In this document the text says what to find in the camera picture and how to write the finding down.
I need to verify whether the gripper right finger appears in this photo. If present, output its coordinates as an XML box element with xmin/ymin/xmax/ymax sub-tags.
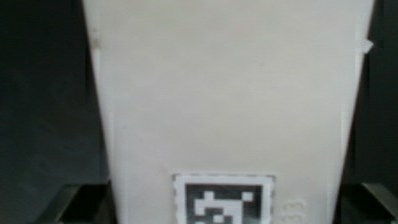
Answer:
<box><xmin>336</xmin><ymin>182</ymin><xmax>398</xmax><ymax>224</ymax></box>

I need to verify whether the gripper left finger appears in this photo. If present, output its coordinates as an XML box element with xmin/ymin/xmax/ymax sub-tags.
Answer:
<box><xmin>29</xmin><ymin>184</ymin><xmax>116</xmax><ymax>224</ymax></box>

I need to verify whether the small white block with tag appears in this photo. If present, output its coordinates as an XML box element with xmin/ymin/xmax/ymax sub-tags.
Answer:
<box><xmin>82</xmin><ymin>0</ymin><xmax>376</xmax><ymax>224</ymax></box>

